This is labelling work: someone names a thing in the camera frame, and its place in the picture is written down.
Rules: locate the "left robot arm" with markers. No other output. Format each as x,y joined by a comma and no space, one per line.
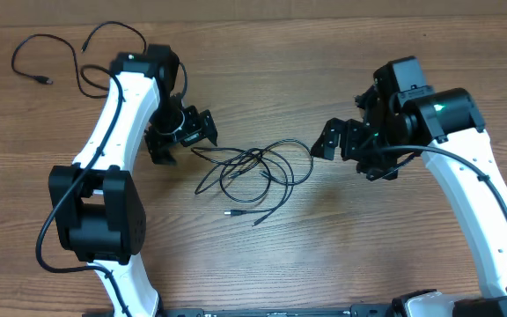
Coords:
96,208

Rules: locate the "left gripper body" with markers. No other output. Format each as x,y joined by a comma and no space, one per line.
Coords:
171,126

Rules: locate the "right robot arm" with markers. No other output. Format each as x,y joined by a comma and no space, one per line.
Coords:
403,118

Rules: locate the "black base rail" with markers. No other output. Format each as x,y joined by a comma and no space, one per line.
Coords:
356,310

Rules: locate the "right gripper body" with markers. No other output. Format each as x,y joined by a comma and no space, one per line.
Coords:
361,144

